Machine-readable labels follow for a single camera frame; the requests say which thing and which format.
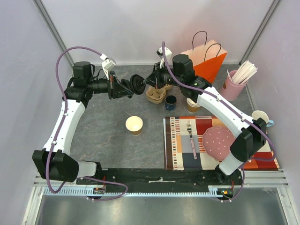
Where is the black plastic coffee lid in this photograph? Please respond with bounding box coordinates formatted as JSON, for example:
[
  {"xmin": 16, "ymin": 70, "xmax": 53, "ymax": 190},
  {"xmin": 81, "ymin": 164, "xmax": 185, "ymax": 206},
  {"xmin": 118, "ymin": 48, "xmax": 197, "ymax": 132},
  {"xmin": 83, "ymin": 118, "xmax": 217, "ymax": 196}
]
[{"xmin": 130, "ymin": 74, "xmax": 146, "ymax": 95}]

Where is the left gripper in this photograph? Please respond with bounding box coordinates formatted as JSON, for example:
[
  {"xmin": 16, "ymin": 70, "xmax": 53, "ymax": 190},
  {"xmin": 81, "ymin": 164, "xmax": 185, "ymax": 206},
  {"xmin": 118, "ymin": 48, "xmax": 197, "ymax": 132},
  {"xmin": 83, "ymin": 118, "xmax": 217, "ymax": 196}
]
[{"xmin": 87, "ymin": 71, "xmax": 133, "ymax": 100}]

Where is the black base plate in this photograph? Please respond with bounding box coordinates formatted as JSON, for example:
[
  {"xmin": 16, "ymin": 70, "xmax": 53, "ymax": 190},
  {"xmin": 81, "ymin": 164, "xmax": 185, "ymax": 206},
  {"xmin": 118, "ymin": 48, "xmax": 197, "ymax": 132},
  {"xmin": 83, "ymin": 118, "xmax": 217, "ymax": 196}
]
[{"xmin": 76, "ymin": 168, "xmax": 244, "ymax": 194}]

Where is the dark blue ceramic mug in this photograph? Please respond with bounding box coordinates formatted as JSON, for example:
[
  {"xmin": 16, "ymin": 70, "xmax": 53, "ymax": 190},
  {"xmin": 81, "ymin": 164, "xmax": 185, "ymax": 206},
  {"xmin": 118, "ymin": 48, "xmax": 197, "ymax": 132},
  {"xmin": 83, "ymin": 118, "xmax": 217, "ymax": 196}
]
[{"xmin": 165, "ymin": 95, "xmax": 177, "ymax": 111}]

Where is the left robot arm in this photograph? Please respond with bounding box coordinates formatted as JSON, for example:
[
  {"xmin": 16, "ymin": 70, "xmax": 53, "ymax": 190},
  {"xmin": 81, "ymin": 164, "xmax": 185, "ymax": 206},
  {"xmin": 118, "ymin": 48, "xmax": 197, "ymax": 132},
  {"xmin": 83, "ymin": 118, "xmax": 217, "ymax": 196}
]
[{"xmin": 32, "ymin": 59, "xmax": 133, "ymax": 184}]

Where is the grey slotted cable duct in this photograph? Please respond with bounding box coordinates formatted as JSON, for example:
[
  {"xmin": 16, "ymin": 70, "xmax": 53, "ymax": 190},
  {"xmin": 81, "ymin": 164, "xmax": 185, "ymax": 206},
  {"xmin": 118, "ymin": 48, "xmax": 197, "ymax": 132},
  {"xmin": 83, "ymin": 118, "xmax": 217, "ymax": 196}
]
[{"xmin": 43, "ymin": 187, "xmax": 233, "ymax": 197}]

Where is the light blue mug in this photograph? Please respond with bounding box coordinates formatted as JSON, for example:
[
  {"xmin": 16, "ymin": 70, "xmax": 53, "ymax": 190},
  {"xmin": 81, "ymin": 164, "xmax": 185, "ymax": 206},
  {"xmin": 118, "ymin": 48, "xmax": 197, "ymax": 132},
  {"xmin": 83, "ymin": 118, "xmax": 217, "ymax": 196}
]
[{"xmin": 251, "ymin": 110, "xmax": 274, "ymax": 127}]

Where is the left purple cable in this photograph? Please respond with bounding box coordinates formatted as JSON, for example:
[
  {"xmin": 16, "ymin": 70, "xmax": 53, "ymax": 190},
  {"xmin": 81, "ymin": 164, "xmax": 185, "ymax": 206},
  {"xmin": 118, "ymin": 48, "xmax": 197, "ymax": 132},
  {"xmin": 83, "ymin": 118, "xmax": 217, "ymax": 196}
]
[{"xmin": 46, "ymin": 46, "xmax": 128, "ymax": 202}]

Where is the bundle of white straws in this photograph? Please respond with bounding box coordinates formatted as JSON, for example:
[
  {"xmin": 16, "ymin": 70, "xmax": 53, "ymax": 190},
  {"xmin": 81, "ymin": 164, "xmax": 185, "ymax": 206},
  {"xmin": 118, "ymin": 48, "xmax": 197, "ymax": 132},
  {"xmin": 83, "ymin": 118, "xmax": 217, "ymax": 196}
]
[{"xmin": 231, "ymin": 60, "xmax": 258, "ymax": 84}]

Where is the fork with pink handle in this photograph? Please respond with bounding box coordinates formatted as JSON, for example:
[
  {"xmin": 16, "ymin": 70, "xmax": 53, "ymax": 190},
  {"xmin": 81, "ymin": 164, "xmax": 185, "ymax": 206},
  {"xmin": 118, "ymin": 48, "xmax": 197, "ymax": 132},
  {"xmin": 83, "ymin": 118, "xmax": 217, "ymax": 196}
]
[{"xmin": 187, "ymin": 120, "xmax": 197, "ymax": 160}]

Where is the single brown paper cup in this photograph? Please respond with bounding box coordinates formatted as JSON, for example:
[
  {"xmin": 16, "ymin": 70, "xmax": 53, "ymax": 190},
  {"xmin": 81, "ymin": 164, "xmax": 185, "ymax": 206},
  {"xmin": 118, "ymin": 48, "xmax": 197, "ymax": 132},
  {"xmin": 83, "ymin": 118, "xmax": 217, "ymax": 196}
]
[{"xmin": 125, "ymin": 116, "xmax": 143, "ymax": 135}]

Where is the pink straw holder cup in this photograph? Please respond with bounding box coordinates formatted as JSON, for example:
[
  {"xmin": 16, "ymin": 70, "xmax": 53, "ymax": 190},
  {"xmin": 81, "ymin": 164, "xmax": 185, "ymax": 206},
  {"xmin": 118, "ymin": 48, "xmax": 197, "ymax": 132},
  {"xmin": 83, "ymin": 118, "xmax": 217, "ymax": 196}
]
[{"xmin": 220, "ymin": 70, "xmax": 247, "ymax": 101}]

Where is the pink dotted plate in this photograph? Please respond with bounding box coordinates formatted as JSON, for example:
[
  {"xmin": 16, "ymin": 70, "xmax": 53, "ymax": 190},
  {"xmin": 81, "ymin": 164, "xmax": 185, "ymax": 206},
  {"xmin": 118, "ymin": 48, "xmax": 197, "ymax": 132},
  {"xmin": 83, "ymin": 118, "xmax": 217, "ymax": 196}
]
[{"xmin": 202, "ymin": 126, "xmax": 235, "ymax": 161}]

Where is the patterned colourful placemat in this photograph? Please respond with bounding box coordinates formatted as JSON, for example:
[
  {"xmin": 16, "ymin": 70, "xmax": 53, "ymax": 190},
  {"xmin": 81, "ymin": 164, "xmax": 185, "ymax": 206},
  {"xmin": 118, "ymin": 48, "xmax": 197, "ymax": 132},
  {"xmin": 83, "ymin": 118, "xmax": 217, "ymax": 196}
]
[{"xmin": 163, "ymin": 115, "xmax": 280, "ymax": 171}]

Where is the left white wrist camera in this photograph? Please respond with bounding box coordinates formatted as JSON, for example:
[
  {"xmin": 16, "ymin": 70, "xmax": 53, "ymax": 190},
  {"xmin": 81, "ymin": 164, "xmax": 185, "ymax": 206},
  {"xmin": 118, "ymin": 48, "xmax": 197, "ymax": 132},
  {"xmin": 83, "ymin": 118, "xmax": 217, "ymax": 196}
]
[{"xmin": 100, "ymin": 54, "xmax": 116, "ymax": 79}]

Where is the purple cable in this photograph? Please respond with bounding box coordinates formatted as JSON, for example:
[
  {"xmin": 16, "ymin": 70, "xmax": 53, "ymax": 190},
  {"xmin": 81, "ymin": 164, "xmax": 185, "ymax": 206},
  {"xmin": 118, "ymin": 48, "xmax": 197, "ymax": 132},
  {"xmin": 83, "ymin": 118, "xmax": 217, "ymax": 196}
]
[
  {"xmin": 46, "ymin": 46, "xmax": 128, "ymax": 202},
  {"xmin": 161, "ymin": 41, "xmax": 277, "ymax": 203}
]

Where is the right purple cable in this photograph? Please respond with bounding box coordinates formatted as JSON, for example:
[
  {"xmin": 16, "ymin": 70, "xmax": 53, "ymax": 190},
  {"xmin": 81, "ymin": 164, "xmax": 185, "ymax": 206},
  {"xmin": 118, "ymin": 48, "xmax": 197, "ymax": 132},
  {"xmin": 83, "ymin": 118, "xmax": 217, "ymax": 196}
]
[{"xmin": 161, "ymin": 41, "xmax": 277, "ymax": 203}]

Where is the cardboard cup carrier stack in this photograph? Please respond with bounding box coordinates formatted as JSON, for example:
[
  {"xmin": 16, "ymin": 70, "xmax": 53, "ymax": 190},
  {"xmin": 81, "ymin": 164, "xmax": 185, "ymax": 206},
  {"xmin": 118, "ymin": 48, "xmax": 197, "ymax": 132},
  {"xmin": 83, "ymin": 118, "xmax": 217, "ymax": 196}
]
[{"xmin": 146, "ymin": 84, "xmax": 172, "ymax": 104}]

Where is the stack of brown paper cups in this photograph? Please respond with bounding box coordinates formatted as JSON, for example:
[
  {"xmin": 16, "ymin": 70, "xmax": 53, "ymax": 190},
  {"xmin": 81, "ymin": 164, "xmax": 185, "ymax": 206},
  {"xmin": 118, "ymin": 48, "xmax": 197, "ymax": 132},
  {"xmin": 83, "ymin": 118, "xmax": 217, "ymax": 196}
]
[{"xmin": 187, "ymin": 98, "xmax": 201, "ymax": 113}]

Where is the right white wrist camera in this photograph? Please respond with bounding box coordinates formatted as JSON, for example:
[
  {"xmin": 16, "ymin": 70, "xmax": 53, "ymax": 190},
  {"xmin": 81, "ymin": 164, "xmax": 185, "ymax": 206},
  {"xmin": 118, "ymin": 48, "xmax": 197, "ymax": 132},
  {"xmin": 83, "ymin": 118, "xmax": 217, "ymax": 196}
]
[{"xmin": 156, "ymin": 46, "xmax": 173, "ymax": 60}]

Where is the orange paper bag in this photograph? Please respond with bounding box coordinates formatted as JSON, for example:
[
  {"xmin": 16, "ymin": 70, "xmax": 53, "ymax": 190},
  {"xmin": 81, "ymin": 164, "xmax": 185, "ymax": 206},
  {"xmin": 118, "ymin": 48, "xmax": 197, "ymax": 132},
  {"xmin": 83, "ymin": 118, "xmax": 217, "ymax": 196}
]
[{"xmin": 181, "ymin": 31, "xmax": 227, "ymax": 83}]

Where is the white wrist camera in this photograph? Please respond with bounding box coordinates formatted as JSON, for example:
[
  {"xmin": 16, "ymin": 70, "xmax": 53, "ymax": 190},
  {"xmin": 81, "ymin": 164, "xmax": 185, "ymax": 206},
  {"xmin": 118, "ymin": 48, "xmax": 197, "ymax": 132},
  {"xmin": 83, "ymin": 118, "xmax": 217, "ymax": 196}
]
[
  {"xmin": 156, "ymin": 46, "xmax": 173, "ymax": 60},
  {"xmin": 100, "ymin": 54, "xmax": 116, "ymax": 79}
]

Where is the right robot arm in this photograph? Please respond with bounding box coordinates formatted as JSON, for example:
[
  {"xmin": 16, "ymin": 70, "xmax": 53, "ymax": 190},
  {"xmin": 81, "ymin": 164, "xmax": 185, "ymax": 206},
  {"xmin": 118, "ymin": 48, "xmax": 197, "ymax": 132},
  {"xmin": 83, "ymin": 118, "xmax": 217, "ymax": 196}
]
[{"xmin": 145, "ymin": 48, "xmax": 267, "ymax": 185}]

